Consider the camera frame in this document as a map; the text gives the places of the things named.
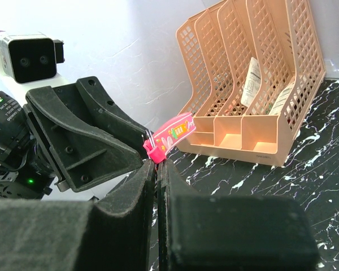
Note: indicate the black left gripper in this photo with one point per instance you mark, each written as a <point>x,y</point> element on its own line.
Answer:
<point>82,156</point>

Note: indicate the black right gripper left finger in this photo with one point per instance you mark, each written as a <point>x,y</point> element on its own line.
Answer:
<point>110,234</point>

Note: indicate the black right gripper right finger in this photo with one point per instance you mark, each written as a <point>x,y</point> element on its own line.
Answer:
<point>215,232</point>

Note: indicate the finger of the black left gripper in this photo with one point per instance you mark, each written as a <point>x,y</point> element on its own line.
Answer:
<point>90,102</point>

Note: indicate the white label packet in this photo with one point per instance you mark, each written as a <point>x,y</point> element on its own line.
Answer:
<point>281,99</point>

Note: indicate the white packet in organizer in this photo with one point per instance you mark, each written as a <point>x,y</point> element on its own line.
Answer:
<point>252,83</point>

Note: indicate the orange plastic file organizer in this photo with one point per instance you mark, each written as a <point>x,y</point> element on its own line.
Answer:
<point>217,44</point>

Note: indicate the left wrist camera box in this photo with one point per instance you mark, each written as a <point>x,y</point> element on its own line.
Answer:
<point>30,57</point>

